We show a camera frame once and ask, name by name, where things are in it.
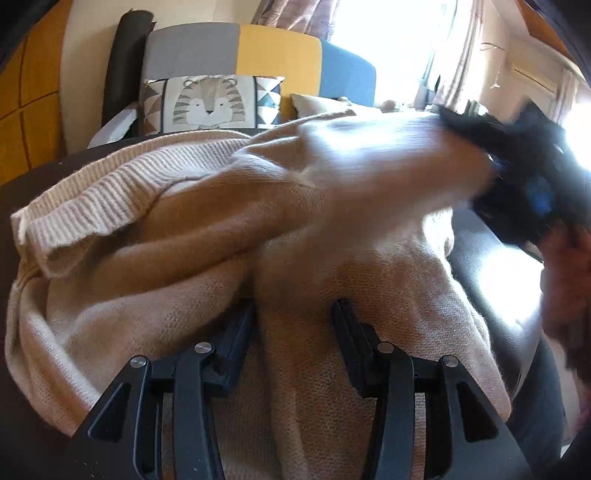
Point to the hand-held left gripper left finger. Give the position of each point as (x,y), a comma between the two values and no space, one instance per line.
(233,355)

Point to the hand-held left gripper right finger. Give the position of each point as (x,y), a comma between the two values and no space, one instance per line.
(351,341)

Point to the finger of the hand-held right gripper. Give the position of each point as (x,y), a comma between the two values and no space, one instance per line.
(466,127)

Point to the beige knit sweater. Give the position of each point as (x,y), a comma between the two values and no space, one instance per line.
(277,207)

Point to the person's right hand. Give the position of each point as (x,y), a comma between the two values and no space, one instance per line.
(565,286)

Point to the patterned curtain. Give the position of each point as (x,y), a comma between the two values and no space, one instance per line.
(295,14)
(457,55)

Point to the white air conditioner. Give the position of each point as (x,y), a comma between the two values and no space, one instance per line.
(535,76)

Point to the deer print cushion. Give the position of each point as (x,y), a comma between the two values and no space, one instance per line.
(314,108)

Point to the grey yellow blue sofa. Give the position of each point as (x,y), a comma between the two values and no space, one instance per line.
(277,50)

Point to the tiger print cushion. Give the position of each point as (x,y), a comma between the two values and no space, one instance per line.
(207,101)

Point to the black rolled mat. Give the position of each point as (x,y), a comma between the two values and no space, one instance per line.
(122,60)

